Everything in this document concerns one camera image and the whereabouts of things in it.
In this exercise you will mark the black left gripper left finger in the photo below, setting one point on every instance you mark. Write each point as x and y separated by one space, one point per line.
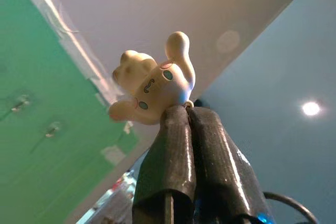
168 161

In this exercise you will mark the short clear tape piece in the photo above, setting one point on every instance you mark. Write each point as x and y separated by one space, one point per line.
113 154

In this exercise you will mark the small metal wall hook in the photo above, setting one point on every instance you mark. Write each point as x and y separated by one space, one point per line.
20 103
53 129

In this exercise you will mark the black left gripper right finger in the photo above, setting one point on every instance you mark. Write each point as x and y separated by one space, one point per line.
223 166

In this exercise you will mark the round ceiling light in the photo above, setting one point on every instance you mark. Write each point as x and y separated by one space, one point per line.
311 108

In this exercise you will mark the long clear tape strip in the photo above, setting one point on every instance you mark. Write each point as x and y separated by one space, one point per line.
65 27

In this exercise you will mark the green corrugated board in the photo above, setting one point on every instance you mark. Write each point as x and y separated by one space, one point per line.
34 77

